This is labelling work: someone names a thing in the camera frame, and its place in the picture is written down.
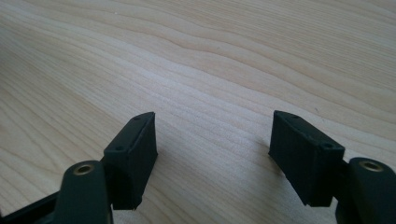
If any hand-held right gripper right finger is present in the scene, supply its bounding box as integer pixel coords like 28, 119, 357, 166
268, 109, 347, 208

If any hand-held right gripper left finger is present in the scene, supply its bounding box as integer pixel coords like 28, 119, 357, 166
101, 111, 159, 211

